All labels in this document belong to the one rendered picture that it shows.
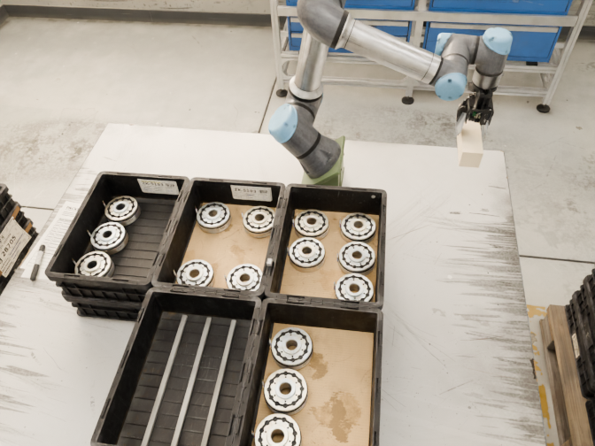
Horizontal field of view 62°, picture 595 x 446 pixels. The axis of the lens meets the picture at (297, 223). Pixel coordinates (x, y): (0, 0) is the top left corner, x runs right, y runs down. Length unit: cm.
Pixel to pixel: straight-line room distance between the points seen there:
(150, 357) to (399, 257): 81
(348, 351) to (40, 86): 326
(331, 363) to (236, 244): 46
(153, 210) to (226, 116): 173
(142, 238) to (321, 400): 73
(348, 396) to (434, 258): 58
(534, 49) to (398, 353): 223
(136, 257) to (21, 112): 246
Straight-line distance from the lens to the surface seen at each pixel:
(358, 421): 123
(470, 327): 153
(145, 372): 135
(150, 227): 161
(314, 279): 140
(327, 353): 129
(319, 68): 161
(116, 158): 208
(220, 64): 380
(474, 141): 166
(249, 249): 147
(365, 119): 320
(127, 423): 131
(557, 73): 336
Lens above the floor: 200
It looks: 50 degrees down
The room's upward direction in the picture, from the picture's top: 4 degrees counter-clockwise
